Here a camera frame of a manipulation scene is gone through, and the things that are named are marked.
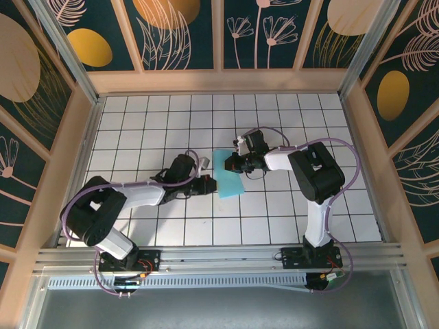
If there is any light blue paper sheet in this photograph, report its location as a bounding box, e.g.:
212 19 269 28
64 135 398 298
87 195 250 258
211 149 246 200

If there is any grey metal sheet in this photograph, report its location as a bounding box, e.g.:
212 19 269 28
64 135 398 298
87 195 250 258
20 270 426 329

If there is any thin black gripper wire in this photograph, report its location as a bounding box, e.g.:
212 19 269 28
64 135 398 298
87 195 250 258
245 167 268 181

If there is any aluminium mounting rail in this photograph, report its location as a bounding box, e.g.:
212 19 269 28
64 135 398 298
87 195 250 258
32 242 409 275

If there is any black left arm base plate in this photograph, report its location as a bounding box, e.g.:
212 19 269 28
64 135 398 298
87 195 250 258
98 249 162 274

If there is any grey slotted cable duct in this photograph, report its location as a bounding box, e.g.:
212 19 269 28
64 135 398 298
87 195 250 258
47 272 309 293

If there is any aluminium side rail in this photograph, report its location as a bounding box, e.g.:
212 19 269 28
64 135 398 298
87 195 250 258
54 97 104 248

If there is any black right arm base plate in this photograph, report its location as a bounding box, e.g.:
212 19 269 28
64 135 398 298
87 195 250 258
280 246 344 271

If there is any black controller board with wires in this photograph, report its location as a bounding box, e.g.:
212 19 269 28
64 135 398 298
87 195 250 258
112 273 143 292
305 272 346 293

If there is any aluminium corner post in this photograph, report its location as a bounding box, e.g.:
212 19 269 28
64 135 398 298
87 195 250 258
29 0 103 103
337 0 402 99

